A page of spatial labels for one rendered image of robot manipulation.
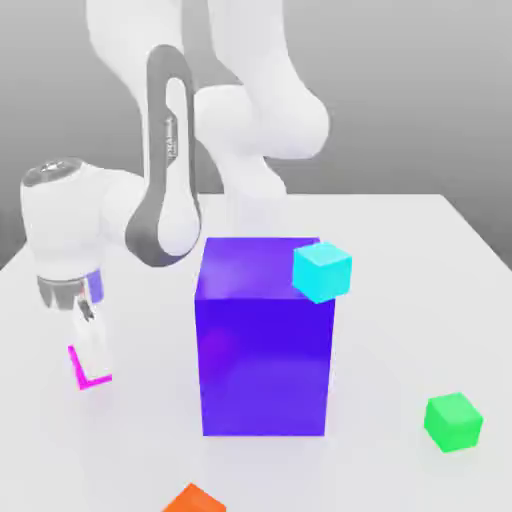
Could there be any small green cube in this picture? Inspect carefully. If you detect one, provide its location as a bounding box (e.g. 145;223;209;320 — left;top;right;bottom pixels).
423;391;485;454

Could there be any small magenta cube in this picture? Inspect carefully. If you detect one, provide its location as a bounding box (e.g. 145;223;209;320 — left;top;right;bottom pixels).
67;344;113;392

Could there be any small cyan cube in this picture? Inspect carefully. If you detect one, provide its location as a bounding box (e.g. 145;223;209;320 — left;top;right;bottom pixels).
291;240;354;305

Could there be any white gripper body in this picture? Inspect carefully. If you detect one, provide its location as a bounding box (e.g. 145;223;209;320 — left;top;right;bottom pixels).
72;300;112;379

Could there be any large blue box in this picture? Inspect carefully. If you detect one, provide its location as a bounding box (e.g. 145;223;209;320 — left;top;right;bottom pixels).
193;236;336;438

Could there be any small orange cube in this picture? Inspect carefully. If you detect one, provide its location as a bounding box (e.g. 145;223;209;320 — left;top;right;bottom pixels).
160;482;228;512

